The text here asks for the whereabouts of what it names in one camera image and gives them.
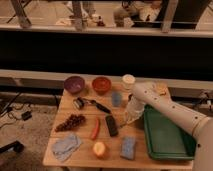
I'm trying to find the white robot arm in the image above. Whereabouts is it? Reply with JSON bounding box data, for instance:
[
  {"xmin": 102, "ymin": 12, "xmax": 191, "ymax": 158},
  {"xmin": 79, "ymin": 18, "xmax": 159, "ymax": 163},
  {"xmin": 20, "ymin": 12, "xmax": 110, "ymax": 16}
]
[{"xmin": 126, "ymin": 82, "xmax": 213, "ymax": 171}]

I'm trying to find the small metal cup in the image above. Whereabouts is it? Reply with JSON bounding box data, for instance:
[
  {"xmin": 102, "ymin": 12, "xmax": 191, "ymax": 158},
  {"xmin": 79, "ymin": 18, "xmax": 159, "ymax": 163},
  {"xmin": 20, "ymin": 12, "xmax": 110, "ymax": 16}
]
[{"xmin": 128, "ymin": 94, "xmax": 133, "ymax": 101}]

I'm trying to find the small blue cup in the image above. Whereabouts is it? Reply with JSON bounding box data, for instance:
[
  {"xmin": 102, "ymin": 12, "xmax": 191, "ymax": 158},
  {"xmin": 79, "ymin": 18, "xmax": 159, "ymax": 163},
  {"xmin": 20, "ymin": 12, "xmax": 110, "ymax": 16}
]
[{"xmin": 111, "ymin": 92, "xmax": 122, "ymax": 107}]

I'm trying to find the white paper cup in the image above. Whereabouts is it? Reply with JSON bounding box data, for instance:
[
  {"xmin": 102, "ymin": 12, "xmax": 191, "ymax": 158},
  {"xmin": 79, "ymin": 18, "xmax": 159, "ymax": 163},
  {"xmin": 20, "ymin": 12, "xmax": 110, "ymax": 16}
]
[{"xmin": 122, "ymin": 74, "xmax": 136, "ymax": 90}]

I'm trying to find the black rectangular block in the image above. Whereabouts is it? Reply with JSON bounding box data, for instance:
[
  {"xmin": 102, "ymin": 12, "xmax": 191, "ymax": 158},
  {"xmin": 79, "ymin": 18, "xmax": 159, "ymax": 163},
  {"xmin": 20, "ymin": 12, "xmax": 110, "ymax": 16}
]
[{"xmin": 105, "ymin": 115, "xmax": 118, "ymax": 137}]

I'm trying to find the blue sponge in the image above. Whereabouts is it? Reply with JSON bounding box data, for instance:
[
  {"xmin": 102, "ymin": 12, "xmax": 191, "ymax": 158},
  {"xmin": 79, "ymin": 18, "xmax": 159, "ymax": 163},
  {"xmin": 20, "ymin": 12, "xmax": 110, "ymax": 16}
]
[{"xmin": 120, "ymin": 136, "xmax": 136, "ymax": 160}]

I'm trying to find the green plastic tray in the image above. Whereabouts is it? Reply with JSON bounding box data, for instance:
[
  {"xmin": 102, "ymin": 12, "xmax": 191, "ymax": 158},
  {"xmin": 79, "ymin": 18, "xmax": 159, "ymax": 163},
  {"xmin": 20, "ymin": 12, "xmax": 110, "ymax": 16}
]
[{"xmin": 143, "ymin": 106, "xmax": 196, "ymax": 160}]

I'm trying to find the orange-red bowl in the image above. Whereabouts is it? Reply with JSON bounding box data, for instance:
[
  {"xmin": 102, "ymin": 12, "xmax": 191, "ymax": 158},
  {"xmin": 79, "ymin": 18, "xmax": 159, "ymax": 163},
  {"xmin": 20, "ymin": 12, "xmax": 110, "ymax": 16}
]
[{"xmin": 92, "ymin": 77, "xmax": 111, "ymax": 95}]

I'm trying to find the bunch of dark grapes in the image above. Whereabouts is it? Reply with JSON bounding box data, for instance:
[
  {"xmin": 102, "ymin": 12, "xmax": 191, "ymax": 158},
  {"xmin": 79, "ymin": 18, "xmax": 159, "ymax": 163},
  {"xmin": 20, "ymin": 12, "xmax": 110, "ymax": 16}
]
[{"xmin": 55, "ymin": 114, "xmax": 86, "ymax": 132}]

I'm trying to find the purple bowl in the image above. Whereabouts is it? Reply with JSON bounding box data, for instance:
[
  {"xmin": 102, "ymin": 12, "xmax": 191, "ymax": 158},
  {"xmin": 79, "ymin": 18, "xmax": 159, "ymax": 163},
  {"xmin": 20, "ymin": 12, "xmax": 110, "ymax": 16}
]
[{"xmin": 64, "ymin": 76, "xmax": 85, "ymax": 94}]

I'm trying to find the blue crumpled cloth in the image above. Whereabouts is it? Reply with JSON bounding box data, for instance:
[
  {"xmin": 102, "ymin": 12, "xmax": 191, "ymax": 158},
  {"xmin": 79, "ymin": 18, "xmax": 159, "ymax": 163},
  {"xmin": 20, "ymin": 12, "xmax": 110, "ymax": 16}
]
[{"xmin": 51, "ymin": 133, "xmax": 82, "ymax": 162}]

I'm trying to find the black power adapter with cable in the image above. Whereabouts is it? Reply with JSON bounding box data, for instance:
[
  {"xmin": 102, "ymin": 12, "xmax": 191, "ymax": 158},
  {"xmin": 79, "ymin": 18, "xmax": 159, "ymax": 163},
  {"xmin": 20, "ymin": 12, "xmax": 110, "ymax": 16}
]
[{"xmin": 0, "ymin": 92, "xmax": 34, "ymax": 123}]

